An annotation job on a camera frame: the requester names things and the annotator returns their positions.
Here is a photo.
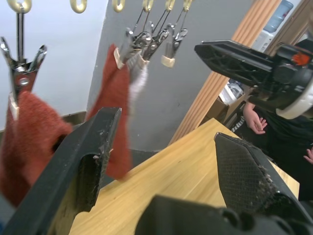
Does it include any metal clip with cream pads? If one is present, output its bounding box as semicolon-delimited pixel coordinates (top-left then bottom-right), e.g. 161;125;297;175
133;21;159;69
160;23;189;69
146;23;173;61
0;12;48;121
114;27;137;70

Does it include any rust red knitted sock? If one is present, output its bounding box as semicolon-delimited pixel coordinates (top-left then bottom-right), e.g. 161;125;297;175
0;91;74;208
86;43;134;181

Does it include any person's right hand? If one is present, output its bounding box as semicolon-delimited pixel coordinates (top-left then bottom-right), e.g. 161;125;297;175
246;111;268;135

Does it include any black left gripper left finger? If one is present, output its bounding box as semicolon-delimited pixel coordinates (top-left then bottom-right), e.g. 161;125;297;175
2;106;123;235

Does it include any blue water cooler bottle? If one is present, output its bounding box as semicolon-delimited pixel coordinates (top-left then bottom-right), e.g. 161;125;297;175
265;0;294;34

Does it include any brown cardboard box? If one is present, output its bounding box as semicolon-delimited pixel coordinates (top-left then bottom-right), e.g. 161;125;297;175
202;94;246;128

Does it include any slatted wooden pillar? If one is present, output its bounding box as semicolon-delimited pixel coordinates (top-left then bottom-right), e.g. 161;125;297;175
168;0;282;145

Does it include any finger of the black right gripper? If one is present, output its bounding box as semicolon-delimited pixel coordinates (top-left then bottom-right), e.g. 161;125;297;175
194;40;277;85

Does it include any light grey knitted sock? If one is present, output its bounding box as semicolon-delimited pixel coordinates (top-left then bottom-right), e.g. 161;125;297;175
127;55;150;116

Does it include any wooden door frame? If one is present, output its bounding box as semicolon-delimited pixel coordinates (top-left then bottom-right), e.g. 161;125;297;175
266;0;313;56

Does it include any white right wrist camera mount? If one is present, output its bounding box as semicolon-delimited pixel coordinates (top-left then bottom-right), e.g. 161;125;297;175
275;83;313;120

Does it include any person in black clothes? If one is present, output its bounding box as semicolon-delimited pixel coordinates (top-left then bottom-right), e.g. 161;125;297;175
231;100;313;201

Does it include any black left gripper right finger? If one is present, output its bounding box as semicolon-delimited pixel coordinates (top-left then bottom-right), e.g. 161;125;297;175
214;132;313;222

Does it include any cream plastic clip hanger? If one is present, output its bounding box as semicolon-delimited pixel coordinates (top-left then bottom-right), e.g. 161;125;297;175
6;0;194;14

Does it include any white water dispenser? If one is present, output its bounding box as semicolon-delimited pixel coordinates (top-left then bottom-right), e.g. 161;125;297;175
251;29;276;53

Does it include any person's left hand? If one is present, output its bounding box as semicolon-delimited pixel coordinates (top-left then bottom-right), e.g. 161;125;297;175
304;146;313;164

